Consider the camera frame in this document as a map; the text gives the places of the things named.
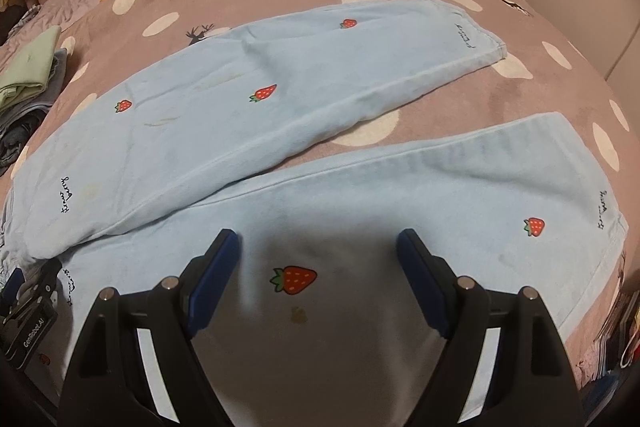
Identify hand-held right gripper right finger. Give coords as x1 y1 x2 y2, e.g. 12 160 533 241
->
396 228 586 427

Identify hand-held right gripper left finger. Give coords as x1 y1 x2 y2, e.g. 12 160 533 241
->
59 228 240 427

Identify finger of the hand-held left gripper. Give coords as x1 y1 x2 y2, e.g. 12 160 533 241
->
4 259 57 305

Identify light blue denim shorts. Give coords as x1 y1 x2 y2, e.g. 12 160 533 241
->
0 0 630 427

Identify dark folded jeans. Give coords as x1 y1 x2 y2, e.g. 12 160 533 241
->
0 49 68 178

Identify colourful printed paper stack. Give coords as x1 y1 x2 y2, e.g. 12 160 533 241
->
575 252 640 383

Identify green folded cloth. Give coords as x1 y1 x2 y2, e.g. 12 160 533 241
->
0 26 62 108

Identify pink bed sheet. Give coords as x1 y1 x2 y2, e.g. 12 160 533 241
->
0 0 126 72

